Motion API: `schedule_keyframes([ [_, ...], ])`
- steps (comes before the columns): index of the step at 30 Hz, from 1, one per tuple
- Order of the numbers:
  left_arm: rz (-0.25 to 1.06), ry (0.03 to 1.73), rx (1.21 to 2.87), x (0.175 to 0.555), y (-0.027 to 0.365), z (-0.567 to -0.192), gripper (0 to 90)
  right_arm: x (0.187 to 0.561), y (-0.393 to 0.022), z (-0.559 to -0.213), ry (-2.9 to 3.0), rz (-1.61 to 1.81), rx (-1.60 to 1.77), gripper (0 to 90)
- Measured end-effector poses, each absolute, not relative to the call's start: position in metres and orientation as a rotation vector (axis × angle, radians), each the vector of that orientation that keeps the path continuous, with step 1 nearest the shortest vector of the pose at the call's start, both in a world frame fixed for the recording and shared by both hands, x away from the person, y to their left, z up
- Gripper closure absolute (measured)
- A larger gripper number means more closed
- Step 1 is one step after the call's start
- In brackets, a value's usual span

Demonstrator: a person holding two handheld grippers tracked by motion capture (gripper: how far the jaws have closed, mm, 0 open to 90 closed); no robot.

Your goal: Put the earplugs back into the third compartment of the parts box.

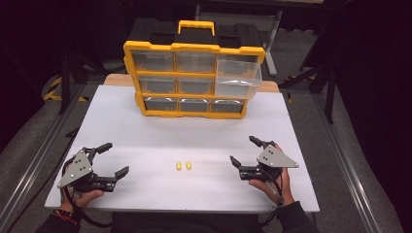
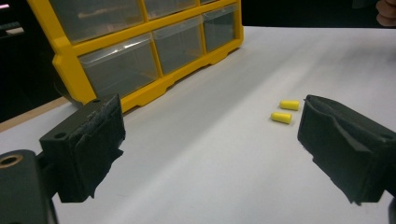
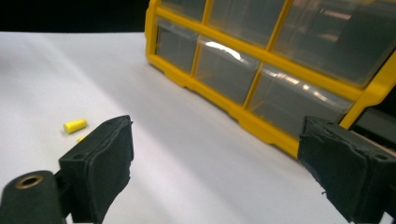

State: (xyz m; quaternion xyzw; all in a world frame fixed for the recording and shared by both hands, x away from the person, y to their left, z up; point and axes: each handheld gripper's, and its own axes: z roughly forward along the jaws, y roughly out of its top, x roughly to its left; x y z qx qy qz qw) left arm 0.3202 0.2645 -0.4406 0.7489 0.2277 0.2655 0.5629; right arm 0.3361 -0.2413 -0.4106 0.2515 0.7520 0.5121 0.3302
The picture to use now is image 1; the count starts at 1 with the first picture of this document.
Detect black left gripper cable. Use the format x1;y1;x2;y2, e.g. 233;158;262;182
61;185;114;228

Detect yellow and black drawer organizer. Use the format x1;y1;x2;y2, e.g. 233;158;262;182
122;17;266;120

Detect set of clear organizer drawers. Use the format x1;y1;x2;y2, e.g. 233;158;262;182
131;50;246;115

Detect large clear plastic drawer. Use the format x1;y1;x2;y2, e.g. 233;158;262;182
215;54;263;100

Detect person's dark clothing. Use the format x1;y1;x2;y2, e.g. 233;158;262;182
111;212;264;233

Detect black metal stand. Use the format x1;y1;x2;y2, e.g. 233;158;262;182
57;54;125;116
278;57;338;124

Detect person's left hand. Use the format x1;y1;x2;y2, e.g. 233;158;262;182
59;189;105;214

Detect red and black bracelet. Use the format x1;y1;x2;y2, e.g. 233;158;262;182
52;208;79;225

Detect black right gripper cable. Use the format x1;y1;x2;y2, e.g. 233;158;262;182
258;171;286;227

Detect aluminium floor rail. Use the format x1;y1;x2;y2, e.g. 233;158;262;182
0;83;86;227
312;93;383;233

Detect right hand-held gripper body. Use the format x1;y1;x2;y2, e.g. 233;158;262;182
239;141;300;183

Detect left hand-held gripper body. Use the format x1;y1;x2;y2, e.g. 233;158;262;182
56;147;118;193

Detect yellow and black hazard tape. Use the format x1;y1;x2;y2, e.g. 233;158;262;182
43;76;89;103

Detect grey metal table frame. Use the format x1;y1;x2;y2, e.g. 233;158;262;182
193;0;325;78

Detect person's right hand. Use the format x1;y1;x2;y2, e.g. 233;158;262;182
248;167;295;208

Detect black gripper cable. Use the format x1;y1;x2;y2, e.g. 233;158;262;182
61;185;114;228
258;171;286;227

